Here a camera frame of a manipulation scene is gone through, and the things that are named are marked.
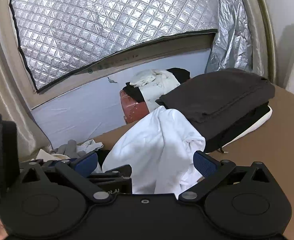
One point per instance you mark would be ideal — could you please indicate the small white cloth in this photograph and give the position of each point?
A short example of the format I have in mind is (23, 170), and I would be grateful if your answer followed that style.
(93, 145)

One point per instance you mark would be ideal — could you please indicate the cream cloth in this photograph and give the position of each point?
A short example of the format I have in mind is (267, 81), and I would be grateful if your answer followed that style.
(46, 155)

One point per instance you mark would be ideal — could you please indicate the dark brown folded garment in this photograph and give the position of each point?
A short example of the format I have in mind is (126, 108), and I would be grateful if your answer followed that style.
(212, 97)

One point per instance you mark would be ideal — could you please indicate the silver quilted insulation sheet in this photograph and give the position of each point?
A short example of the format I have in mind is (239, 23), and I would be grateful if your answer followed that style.
(99, 22)

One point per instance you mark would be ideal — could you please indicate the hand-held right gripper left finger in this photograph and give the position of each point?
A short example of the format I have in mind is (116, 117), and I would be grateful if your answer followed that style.
(85, 163)

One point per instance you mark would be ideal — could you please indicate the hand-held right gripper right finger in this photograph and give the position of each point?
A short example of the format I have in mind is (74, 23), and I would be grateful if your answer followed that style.
(204, 166)

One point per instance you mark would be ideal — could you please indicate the black folded garment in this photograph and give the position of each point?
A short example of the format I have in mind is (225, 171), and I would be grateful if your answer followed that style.
(239, 127)

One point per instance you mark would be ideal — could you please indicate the grey cloth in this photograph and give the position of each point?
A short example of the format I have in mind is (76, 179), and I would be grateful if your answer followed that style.
(70, 148)

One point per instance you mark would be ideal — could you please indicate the beige satin curtain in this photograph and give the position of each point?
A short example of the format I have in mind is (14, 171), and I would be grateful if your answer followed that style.
(258, 30)
(4, 85)

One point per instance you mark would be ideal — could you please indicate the white t-shirt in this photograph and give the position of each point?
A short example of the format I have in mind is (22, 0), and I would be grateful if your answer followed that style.
(152, 140)

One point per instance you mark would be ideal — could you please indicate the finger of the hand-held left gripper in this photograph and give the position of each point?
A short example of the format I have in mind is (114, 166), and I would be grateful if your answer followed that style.
(114, 173)
(48, 164)

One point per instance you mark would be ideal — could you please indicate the white printed cloth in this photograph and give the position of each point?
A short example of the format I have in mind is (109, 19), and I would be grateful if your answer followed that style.
(159, 85)

